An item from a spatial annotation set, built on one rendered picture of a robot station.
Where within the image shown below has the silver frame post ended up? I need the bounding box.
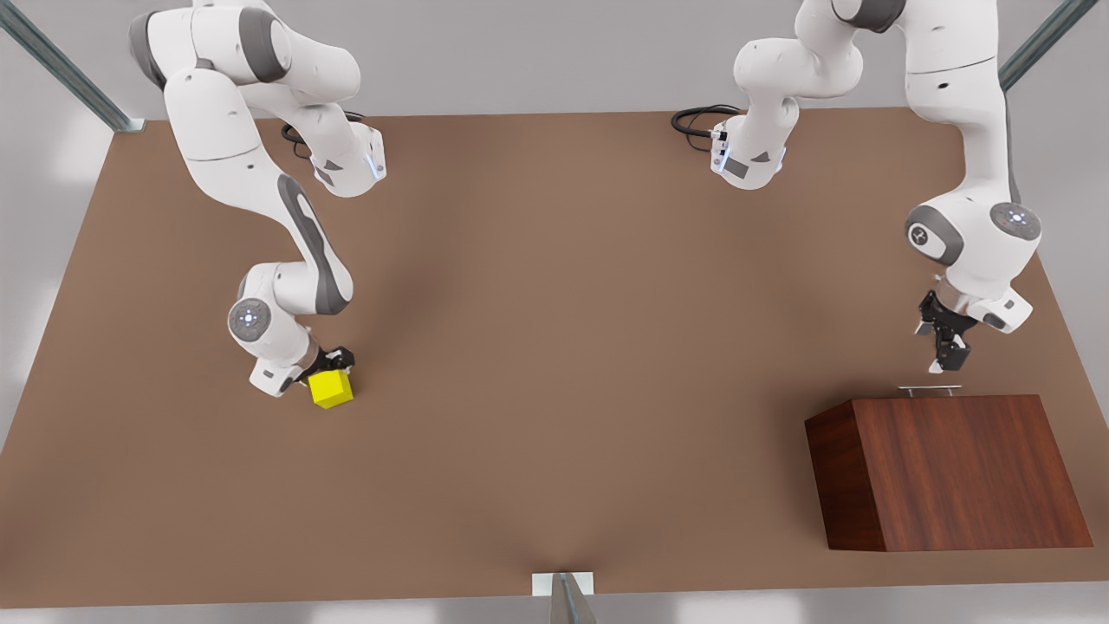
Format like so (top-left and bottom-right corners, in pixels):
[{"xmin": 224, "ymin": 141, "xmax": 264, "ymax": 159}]
[
  {"xmin": 997, "ymin": 0, "xmax": 1099, "ymax": 93},
  {"xmin": 0, "ymin": 0, "xmax": 146, "ymax": 133},
  {"xmin": 530, "ymin": 570, "xmax": 597, "ymax": 624}
]

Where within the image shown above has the yellow cube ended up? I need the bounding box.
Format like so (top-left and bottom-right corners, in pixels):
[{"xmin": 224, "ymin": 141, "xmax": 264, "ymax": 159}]
[{"xmin": 308, "ymin": 370, "xmax": 355, "ymax": 410}]

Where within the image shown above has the dark wooden drawer cabinet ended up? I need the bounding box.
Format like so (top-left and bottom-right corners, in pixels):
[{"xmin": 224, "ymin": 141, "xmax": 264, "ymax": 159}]
[{"xmin": 804, "ymin": 394, "xmax": 1094, "ymax": 553}]

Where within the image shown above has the black cable loop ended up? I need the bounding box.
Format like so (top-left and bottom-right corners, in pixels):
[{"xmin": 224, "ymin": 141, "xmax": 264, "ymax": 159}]
[
  {"xmin": 281, "ymin": 110, "xmax": 366, "ymax": 160},
  {"xmin": 671, "ymin": 104, "xmax": 744, "ymax": 153}
]

